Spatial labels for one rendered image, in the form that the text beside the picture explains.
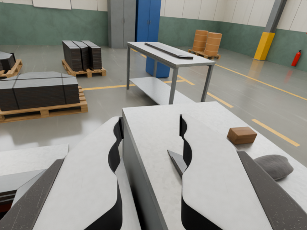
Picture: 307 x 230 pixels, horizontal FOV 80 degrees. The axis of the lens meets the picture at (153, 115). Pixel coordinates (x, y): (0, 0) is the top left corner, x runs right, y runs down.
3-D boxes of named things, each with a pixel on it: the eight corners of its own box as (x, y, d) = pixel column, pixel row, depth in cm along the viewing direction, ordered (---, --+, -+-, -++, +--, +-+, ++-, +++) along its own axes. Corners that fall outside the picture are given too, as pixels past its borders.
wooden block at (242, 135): (234, 144, 79) (238, 135, 76) (226, 136, 84) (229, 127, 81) (253, 143, 81) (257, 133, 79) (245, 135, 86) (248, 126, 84)
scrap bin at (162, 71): (145, 71, 518) (146, 50, 490) (158, 70, 536) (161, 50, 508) (155, 78, 471) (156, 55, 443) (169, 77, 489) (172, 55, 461)
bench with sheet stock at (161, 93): (125, 88, 396) (126, 39, 347) (154, 85, 429) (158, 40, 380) (166, 127, 279) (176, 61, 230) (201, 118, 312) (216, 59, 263)
